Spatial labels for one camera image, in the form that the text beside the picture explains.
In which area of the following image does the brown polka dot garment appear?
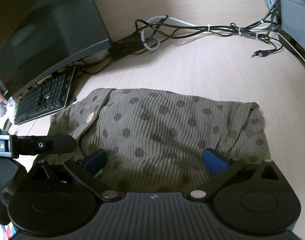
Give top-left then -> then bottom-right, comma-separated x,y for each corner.
46,88 -> 270,192

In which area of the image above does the black keyboard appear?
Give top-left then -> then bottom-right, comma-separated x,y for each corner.
15,67 -> 75,125

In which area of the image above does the black curved monitor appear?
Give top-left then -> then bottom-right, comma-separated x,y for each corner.
0,0 -> 111,98

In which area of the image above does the white glass computer case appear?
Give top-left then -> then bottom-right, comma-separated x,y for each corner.
277,0 -> 305,63

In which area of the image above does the grey looped cable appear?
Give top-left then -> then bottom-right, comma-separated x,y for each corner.
140,15 -> 273,52

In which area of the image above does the black cable bundle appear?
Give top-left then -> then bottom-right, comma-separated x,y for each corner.
108,2 -> 285,61

